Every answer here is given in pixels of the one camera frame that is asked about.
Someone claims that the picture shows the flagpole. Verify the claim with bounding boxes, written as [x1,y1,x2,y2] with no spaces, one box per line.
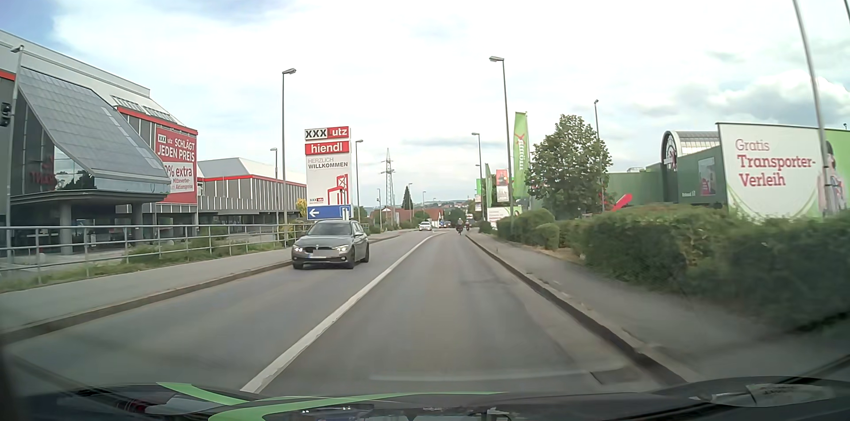
[773,0,835,215]

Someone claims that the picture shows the grass verge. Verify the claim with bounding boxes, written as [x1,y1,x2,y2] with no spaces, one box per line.
[0,240,288,294]

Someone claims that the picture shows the row of advertising banners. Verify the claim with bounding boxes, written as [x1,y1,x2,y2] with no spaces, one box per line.
[473,163,512,224]

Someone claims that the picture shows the grey car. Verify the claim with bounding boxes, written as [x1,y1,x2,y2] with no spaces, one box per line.
[291,219,371,270]

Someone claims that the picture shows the white and green billboard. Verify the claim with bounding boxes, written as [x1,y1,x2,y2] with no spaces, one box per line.
[716,121,850,220]

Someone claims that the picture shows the grey asphalt road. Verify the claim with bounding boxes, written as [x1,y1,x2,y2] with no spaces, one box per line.
[5,230,665,397]

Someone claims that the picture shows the tall white advertising pylon sign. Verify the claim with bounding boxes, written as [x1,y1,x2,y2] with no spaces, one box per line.
[304,125,354,223]

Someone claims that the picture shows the grey hall with red trim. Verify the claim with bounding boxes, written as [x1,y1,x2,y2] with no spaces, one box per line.
[197,157,308,225]

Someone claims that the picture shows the large green tree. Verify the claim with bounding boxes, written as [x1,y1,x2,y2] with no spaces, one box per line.
[525,113,614,220]

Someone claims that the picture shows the lamp post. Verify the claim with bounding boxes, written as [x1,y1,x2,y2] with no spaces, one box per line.
[489,55,516,219]
[593,99,607,212]
[280,67,298,228]
[471,132,486,221]
[354,139,365,223]

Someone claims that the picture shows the green store building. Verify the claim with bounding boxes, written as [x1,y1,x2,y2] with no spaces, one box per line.
[606,130,729,208]

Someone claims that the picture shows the green hedge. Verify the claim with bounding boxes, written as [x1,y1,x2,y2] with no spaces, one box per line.
[495,203,850,332]

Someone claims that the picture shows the road markings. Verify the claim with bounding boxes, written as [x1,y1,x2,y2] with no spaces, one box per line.
[240,232,442,394]

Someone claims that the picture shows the green flag banner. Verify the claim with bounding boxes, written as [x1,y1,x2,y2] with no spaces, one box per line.
[512,112,531,201]

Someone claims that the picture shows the electricity pylon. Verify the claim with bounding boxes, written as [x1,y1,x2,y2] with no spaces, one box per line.
[381,147,398,228]

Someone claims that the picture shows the grey pavement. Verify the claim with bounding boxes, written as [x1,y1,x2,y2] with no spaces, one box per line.
[466,232,850,385]
[0,231,407,345]

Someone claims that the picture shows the metal railing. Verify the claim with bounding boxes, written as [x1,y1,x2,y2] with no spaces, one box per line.
[0,222,370,286]

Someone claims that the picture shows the large glass-fronted store building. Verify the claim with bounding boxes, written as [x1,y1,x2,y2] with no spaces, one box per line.
[0,31,199,251]

